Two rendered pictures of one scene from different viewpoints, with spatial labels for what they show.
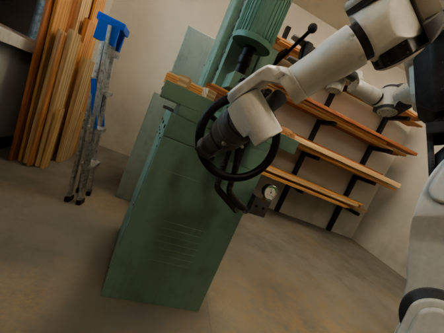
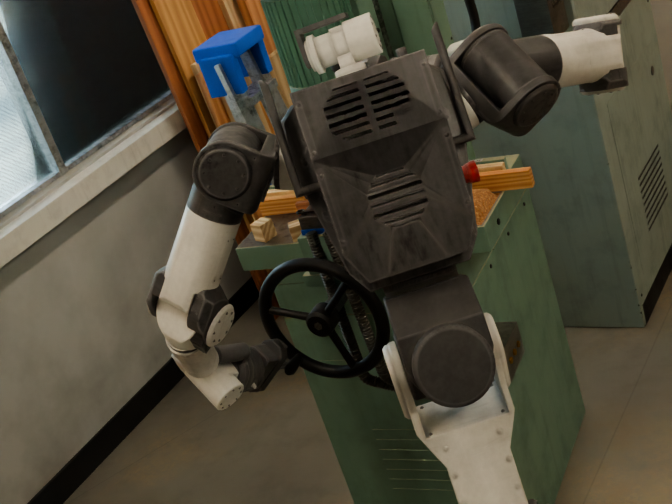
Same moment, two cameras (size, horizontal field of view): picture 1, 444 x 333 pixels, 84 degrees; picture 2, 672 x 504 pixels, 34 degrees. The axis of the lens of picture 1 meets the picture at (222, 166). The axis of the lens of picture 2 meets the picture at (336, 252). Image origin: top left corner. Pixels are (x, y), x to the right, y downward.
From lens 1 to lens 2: 1.94 m
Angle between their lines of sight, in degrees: 51
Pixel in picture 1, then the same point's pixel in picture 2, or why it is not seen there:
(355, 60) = (184, 358)
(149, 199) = (332, 406)
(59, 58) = (224, 113)
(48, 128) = not seen: hidden behind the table
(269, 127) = (212, 397)
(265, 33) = (315, 77)
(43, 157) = not seen: hidden behind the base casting
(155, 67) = not seen: outside the picture
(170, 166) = (323, 353)
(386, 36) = (177, 345)
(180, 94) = (262, 256)
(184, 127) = (299, 294)
